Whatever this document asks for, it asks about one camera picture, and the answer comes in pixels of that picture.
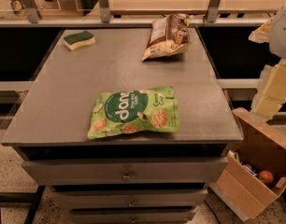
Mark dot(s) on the brown chip bag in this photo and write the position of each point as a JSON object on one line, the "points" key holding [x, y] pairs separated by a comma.
{"points": [[169, 36]]}

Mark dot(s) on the blue snack packet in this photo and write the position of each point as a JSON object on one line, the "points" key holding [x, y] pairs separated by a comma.
{"points": [[249, 168]]}

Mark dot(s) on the grey drawer cabinet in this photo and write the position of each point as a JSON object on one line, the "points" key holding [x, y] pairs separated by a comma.
{"points": [[136, 178]]}

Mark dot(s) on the cardboard box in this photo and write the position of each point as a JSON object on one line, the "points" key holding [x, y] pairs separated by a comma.
{"points": [[264, 148]]}

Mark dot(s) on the wooden shelf with metal posts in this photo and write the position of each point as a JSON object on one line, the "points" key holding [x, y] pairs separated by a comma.
{"points": [[81, 13]]}

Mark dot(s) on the green rice chip bag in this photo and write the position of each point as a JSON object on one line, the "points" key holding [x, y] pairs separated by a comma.
{"points": [[127, 112]]}

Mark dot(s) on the red apple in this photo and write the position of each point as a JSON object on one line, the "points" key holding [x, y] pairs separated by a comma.
{"points": [[266, 177]]}

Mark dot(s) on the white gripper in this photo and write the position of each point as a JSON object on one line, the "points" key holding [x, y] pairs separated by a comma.
{"points": [[282, 34]]}

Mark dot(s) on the green yellow sponge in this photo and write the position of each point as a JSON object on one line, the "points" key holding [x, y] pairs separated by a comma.
{"points": [[78, 40]]}

